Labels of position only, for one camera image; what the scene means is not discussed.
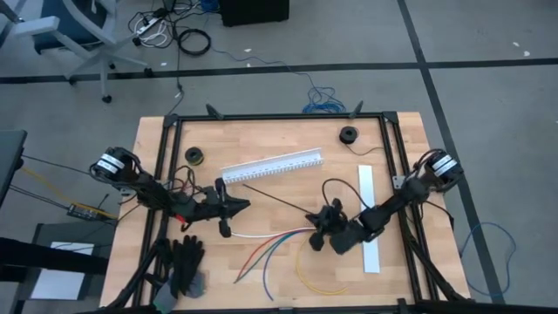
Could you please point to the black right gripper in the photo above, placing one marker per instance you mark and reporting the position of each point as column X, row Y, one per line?
column 331, row 227

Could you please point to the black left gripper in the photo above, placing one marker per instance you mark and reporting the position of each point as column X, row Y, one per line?
column 209, row 207

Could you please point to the black zip tie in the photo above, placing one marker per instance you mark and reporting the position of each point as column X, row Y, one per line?
column 274, row 198

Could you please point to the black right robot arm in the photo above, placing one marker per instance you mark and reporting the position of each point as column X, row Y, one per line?
column 392, row 205

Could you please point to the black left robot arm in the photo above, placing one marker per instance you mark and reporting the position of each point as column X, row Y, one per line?
column 148, row 192

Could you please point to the black glove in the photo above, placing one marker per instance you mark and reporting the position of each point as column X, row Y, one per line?
column 187, row 261

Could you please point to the grey green glove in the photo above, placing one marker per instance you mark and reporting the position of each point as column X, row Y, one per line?
column 163, row 298

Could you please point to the small black electronics box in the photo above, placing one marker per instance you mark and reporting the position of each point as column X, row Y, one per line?
column 80, row 212

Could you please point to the black box on floor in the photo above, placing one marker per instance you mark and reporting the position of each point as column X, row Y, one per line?
column 253, row 12

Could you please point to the white paper sheet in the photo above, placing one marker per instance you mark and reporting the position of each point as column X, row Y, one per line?
column 56, row 283

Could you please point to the white power strip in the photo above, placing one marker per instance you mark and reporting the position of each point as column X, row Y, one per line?
column 150, row 26

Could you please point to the dark side desk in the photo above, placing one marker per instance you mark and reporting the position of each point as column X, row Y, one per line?
column 11, row 157

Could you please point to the white blue office chair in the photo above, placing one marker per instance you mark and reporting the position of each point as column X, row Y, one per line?
column 78, row 30

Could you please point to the white flat duct cover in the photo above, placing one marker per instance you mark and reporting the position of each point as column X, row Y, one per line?
column 368, row 183

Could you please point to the black aluminium table frame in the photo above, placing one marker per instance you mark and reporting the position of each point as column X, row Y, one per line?
column 279, row 117

